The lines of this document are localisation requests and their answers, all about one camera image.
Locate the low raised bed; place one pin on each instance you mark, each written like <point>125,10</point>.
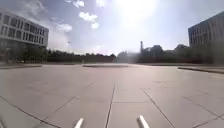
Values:
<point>105,65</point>
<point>18,66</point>

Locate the grey concrete slab pavement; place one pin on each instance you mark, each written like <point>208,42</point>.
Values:
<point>133,83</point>

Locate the row of trees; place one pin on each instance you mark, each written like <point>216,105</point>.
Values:
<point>80,57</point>
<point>173,55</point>

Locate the distant tower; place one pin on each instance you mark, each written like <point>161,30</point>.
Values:
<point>141,46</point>

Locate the robot's own part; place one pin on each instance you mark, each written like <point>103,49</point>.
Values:
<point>143,122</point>
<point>79,123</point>

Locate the group of trees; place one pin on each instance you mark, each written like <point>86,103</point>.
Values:
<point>23,53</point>

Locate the white building with dark windows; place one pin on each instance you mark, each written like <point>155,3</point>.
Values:
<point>20,31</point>

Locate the dark grey building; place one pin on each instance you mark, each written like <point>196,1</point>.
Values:
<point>208,31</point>

